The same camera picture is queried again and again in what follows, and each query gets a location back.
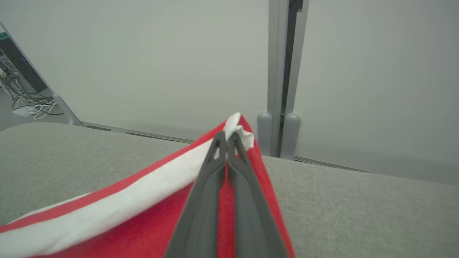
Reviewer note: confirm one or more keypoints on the dark cabinet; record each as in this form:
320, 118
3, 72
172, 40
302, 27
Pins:
19, 64

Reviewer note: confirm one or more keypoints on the white power adapter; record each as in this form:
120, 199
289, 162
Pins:
23, 111

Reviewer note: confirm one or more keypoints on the grey cylindrical post foot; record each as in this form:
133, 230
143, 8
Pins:
289, 136
264, 134

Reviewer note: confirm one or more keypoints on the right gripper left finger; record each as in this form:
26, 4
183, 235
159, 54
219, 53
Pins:
200, 215

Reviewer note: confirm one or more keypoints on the grey partition post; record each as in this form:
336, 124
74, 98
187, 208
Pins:
278, 71

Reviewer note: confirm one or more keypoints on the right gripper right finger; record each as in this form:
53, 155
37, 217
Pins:
251, 218

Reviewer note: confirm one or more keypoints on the slanted grey partition frame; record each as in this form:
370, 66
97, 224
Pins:
39, 77

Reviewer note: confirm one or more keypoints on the red white basketball jersey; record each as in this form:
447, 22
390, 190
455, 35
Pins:
136, 229

